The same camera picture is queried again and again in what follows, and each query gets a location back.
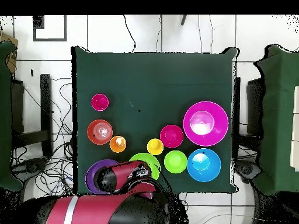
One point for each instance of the orange plastic cup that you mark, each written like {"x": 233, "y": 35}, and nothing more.
{"x": 115, "y": 145}

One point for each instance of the purple plastic bowl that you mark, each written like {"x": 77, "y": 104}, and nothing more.
{"x": 93, "y": 170}

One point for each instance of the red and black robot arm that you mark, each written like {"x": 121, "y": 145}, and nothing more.
{"x": 93, "y": 207}

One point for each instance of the yellow plastic cup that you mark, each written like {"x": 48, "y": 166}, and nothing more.
{"x": 155, "y": 146}

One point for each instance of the small red plastic bowl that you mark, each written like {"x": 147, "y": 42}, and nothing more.
{"x": 171, "y": 136}

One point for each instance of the large green plastic bowl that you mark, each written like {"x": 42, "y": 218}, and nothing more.
{"x": 151, "y": 161}

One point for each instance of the dark green table cloth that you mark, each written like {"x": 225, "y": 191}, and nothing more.
{"x": 151, "y": 81}

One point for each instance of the small green plastic bowl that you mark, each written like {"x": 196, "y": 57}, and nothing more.
{"x": 175, "y": 162}

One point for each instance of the red plastic cup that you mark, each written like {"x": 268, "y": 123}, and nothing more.
{"x": 100, "y": 102}

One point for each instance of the orange plastic bowl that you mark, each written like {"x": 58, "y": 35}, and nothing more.
{"x": 93, "y": 130}

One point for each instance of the large pink plastic bowl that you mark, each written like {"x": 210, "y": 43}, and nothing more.
{"x": 217, "y": 116}

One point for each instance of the blue plastic bowl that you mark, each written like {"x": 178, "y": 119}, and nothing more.
{"x": 210, "y": 172}

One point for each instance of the black metal stand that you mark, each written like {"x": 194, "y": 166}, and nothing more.
{"x": 45, "y": 105}
{"x": 237, "y": 105}

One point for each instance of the black box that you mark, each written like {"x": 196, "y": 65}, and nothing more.
{"x": 254, "y": 105}

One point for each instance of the short black rod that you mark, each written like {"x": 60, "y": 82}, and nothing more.
{"x": 183, "y": 19}

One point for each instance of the green-clothed side table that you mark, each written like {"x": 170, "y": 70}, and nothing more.
{"x": 280, "y": 116}
{"x": 4, "y": 116}

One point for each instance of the cardboard box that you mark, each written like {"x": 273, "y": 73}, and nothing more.
{"x": 12, "y": 63}

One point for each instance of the black pedestal leg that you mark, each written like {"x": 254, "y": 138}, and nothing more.
{"x": 32, "y": 166}
{"x": 247, "y": 169}

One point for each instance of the black square floor frame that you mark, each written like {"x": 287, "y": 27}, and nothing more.
{"x": 50, "y": 40}

